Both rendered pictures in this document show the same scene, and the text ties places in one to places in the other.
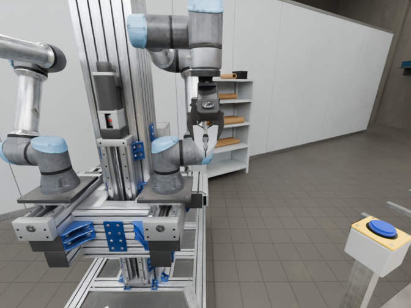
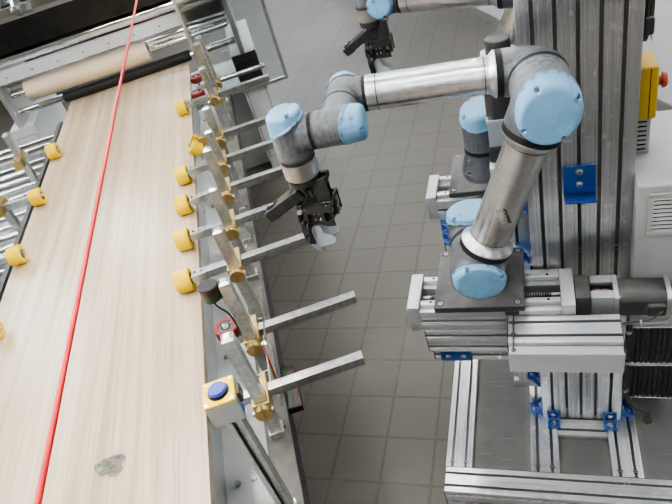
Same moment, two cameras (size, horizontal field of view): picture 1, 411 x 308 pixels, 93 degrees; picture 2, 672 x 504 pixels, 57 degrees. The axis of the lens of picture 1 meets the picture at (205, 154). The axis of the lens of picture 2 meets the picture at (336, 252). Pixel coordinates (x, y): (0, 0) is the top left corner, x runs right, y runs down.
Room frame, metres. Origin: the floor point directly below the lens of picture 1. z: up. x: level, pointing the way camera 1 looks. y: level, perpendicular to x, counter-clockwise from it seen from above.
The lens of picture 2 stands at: (0.97, -1.02, 2.17)
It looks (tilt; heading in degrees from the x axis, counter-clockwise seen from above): 38 degrees down; 114
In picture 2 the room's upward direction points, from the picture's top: 19 degrees counter-clockwise
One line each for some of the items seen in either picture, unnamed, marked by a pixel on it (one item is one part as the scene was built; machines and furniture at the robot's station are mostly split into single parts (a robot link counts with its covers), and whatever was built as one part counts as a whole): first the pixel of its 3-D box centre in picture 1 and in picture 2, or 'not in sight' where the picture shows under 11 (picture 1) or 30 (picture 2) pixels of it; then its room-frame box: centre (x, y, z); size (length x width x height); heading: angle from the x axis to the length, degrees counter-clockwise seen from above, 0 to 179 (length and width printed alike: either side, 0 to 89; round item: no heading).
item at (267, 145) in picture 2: not in sight; (235, 155); (-0.29, 1.09, 0.95); 0.50 x 0.04 x 0.04; 25
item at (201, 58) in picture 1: (204, 61); (300, 166); (0.50, 0.00, 1.54); 0.08 x 0.08 x 0.05
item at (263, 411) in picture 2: not in sight; (261, 397); (0.19, -0.08, 0.84); 0.13 x 0.06 x 0.05; 115
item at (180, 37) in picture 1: (194, 33); (338, 121); (0.60, 0.03, 1.61); 0.11 x 0.11 x 0.08; 7
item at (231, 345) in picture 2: not in sight; (257, 392); (0.20, -0.10, 0.89); 0.03 x 0.03 x 0.48; 25
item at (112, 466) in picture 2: not in sight; (108, 462); (-0.15, -0.35, 0.91); 0.09 x 0.07 x 0.02; 3
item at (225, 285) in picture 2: not in sight; (250, 335); (0.09, 0.12, 0.87); 0.03 x 0.03 x 0.48; 25
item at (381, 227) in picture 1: (381, 229); (217, 390); (0.31, -0.34, 1.22); 0.04 x 0.04 x 0.02
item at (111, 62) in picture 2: not in sight; (119, 60); (-1.50, 2.26, 1.05); 1.43 x 0.12 x 0.12; 25
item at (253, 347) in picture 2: not in sight; (251, 336); (0.08, 0.14, 0.85); 0.13 x 0.06 x 0.05; 115
